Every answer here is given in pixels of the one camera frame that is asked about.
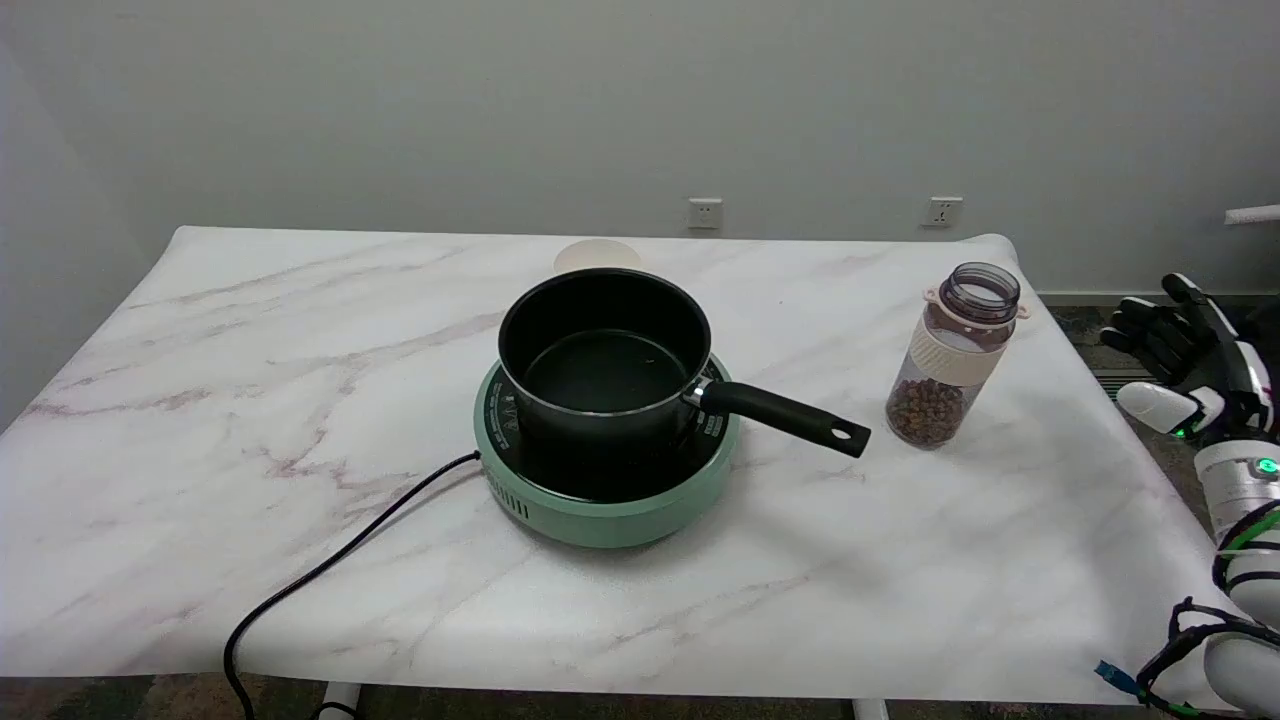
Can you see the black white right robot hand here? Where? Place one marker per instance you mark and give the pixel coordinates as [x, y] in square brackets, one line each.
[1193, 356]

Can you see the clear bottle with brown beans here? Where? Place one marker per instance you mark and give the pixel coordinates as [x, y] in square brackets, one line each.
[949, 355]

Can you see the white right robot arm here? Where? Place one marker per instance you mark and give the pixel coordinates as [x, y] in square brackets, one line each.
[1243, 530]

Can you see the floor vent grille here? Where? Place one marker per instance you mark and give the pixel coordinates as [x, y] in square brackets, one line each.
[1112, 385]

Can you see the white pipe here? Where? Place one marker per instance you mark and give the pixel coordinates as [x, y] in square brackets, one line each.
[1252, 214]

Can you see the white table leg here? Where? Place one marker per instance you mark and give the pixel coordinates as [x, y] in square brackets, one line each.
[870, 709]
[338, 700]

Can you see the beige round lid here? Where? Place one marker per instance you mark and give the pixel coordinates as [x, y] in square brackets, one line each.
[597, 256]

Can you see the green round electric hotplate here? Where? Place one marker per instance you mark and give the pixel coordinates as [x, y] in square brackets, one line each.
[600, 490]

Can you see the white marble-pattern table cover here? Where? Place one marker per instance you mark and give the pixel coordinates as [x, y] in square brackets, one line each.
[250, 450]

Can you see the white wall socket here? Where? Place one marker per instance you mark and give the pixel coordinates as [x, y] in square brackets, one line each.
[941, 212]
[704, 213]

